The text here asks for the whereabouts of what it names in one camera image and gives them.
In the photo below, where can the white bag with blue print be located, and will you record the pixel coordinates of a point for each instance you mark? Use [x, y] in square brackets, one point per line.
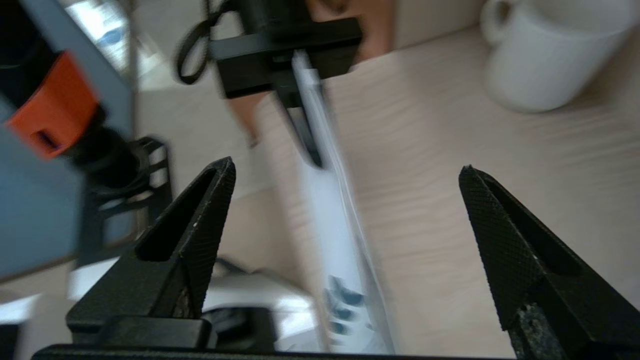
[332, 225]

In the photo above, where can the white ceramic mug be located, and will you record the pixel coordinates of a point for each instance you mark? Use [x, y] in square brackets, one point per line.
[545, 55]

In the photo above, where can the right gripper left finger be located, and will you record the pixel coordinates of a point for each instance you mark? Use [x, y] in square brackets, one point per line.
[197, 235]

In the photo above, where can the brown tapered object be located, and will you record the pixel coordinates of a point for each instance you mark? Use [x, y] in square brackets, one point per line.
[377, 30]

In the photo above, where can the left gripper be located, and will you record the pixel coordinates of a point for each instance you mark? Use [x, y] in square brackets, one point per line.
[260, 65]

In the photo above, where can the orange and black clamp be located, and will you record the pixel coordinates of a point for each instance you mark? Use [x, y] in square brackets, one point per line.
[35, 220]

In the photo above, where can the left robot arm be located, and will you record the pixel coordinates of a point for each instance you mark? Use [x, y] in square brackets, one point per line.
[55, 107]

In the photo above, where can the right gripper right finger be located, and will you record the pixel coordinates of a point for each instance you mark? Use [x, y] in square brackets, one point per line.
[505, 250]

